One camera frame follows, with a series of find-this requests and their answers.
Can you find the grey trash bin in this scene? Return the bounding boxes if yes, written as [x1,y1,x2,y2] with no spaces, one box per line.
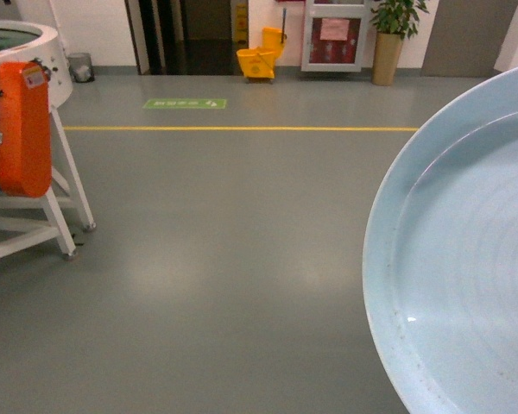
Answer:
[67,53,95,83]

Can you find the orange motor cover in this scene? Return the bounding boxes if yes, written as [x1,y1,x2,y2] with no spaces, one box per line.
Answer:
[0,61,52,198]

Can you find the white round carousel machine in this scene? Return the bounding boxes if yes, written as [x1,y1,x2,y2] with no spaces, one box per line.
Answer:
[0,20,96,259]

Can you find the light blue round plate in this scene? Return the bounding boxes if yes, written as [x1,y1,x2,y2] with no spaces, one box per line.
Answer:
[363,67,518,413]

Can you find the yellow wet floor sign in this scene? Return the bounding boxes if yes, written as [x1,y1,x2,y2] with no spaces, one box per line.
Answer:
[233,3,249,47]

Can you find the yellow mop bucket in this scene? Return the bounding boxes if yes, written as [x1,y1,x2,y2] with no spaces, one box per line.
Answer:
[237,8,287,83]

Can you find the fire hose cabinet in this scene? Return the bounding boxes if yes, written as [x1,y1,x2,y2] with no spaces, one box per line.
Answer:
[300,0,372,73]

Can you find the potted green plant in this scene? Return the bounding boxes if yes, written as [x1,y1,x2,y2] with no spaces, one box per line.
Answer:
[370,0,429,86]

